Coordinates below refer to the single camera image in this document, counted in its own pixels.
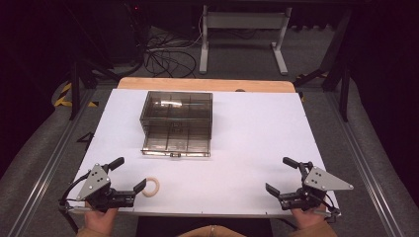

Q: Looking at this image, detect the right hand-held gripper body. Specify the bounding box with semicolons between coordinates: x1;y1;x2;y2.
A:
278;161;355;212

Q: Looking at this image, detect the clear smoky drawer box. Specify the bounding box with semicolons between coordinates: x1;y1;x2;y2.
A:
138;90;214;158

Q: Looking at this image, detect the black metal stand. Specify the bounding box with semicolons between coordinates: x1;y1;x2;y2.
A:
66;58;122;121
293;9;353;123

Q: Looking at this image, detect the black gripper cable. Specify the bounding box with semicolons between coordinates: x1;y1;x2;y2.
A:
58;170;92;207
320;192;341;220

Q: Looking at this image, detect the tangle of black floor cables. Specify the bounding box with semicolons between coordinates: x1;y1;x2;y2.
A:
141;24;203;80

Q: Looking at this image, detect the clear smoky drawer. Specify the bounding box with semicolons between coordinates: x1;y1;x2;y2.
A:
140;126;212;158

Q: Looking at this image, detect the person's right hand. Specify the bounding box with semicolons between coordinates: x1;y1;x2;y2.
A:
291;204;328;230

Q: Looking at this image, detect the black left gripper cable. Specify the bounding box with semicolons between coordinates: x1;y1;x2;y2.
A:
58;170;92;207

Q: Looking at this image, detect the person's left hand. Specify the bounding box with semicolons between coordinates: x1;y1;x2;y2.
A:
84;206;120;237

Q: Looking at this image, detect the grey metal desk frame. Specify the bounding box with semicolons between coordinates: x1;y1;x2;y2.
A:
199;4;293;76

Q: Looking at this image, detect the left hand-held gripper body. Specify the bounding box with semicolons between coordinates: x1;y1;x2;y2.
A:
76;162;136;213

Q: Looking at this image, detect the white table sheet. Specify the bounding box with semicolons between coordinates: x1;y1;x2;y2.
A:
66;87;341;219

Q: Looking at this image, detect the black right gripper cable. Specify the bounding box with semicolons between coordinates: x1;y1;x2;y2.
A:
320;192;341;220

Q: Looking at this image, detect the yellow black striped floor tape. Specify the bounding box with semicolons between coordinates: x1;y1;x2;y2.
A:
53;81;100;109

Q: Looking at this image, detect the aluminium floor rail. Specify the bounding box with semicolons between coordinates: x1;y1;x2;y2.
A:
7;88;97;237
324;88;407;237

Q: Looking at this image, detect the wooden ring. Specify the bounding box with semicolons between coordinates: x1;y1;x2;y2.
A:
141;177;161;198

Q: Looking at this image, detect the person's tan clothing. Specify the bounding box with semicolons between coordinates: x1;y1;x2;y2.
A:
177;224;247;237

